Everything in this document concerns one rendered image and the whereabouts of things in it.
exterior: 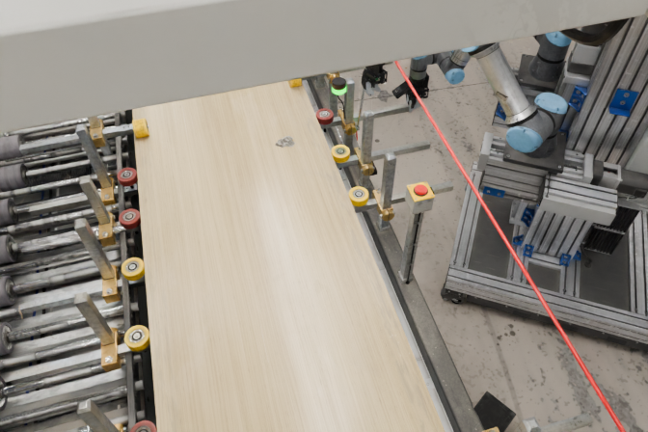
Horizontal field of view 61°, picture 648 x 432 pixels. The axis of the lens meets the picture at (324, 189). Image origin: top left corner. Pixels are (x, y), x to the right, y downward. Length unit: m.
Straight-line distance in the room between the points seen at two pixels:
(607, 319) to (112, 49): 2.81
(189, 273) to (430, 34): 1.83
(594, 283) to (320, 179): 1.50
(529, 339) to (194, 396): 1.78
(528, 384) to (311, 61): 2.72
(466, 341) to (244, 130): 1.50
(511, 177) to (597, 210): 0.34
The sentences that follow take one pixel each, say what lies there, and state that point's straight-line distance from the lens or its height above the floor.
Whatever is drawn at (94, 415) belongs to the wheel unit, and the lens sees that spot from 1.72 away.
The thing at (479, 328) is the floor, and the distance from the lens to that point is 2.99.
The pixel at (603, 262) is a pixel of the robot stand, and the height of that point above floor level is 0.21.
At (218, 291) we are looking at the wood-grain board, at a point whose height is 0.90.
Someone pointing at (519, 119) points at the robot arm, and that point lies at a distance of 2.06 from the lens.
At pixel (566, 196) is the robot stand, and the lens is 2.31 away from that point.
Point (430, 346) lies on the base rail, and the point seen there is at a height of 0.70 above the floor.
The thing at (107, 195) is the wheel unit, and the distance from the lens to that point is 2.47.
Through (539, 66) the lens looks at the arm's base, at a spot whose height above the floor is 1.10.
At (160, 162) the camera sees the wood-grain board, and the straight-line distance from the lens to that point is 2.44.
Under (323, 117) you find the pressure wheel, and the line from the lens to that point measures 2.53.
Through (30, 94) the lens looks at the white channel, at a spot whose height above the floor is 2.43.
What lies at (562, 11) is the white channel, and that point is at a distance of 0.32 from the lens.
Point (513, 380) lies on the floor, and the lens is 2.91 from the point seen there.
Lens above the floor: 2.58
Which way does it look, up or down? 49 degrees down
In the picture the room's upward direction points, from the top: 1 degrees counter-clockwise
